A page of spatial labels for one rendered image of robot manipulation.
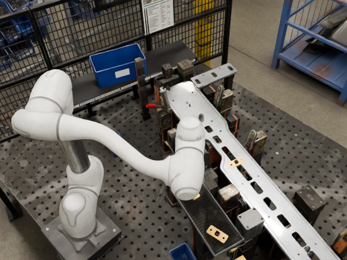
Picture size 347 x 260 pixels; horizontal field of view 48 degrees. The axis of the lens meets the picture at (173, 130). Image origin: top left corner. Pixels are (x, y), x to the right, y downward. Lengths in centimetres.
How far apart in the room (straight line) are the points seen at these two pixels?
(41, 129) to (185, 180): 55
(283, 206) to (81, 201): 93
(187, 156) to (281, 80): 276
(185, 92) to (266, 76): 177
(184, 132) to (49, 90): 54
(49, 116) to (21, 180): 110
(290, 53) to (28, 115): 303
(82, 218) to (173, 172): 72
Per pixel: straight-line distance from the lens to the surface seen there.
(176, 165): 129
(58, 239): 212
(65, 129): 144
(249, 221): 173
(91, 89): 241
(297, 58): 403
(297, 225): 189
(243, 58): 419
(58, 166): 250
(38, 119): 147
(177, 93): 234
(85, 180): 195
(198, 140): 136
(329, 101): 390
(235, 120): 222
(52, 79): 158
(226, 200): 181
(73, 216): 188
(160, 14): 252
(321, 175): 245
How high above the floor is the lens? 264
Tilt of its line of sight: 50 degrees down
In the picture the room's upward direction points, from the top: 3 degrees counter-clockwise
